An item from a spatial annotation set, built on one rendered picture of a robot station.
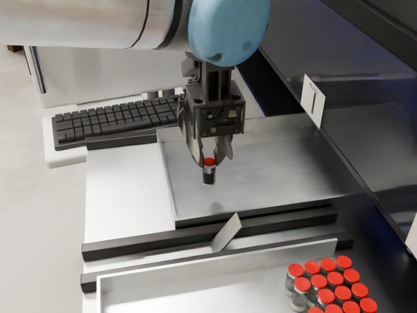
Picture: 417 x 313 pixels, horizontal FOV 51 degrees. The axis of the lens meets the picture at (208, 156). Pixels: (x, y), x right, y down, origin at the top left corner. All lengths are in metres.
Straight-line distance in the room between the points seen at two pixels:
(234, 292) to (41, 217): 1.57
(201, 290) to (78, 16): 0.42
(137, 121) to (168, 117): 0.08
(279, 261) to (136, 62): 0.72
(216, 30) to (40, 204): 1.89
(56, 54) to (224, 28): 0.84
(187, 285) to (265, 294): 0.11
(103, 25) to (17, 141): 2.35
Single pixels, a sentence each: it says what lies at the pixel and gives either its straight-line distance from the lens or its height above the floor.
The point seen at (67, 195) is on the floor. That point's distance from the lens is 2.18.
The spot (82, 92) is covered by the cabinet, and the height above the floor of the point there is 0.84.
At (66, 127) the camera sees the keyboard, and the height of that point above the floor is 0.83.
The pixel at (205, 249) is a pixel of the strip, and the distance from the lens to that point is 0.67.
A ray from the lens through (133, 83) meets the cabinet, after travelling 1.21.
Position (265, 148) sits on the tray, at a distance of 0.87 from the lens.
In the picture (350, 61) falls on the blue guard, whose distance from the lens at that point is 0.64.
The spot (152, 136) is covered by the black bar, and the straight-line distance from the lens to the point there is 0.88.
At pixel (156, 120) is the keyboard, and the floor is 0.83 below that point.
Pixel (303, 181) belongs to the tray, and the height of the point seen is 0.88.
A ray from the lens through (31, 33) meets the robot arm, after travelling 0.31.
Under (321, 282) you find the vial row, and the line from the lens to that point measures 0.59.
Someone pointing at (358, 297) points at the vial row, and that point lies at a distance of 0.59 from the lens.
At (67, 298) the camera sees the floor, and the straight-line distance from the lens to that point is 1.77.
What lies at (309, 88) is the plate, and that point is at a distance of 0.77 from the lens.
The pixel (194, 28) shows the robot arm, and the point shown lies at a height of 1.27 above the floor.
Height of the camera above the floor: 1.39
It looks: 37 degrees down
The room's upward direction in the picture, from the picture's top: straight up
